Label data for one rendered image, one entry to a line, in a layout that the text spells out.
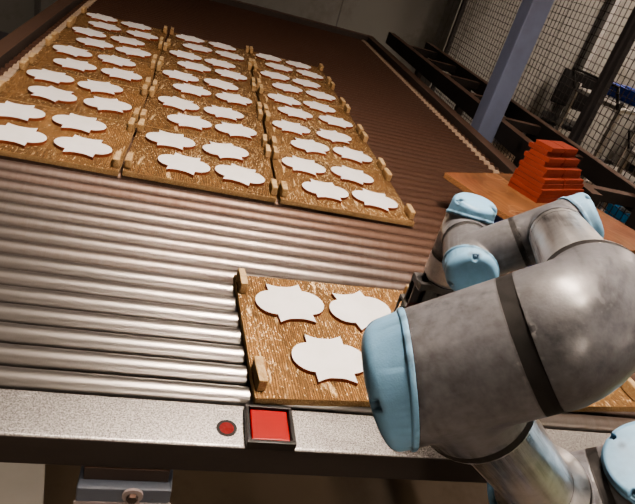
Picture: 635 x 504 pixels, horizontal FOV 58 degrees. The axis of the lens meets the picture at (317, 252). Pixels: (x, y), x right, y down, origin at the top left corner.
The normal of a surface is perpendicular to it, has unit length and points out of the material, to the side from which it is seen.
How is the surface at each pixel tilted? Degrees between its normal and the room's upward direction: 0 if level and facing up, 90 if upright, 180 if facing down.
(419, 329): 46
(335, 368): 0
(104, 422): 0
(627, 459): 38
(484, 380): 75
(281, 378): 0
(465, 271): 91
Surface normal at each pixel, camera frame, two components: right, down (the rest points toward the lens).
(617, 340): 0.35, -0.01
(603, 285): 0.15, -0.63
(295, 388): 0.26, -0.84
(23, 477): 0.15, 0.53
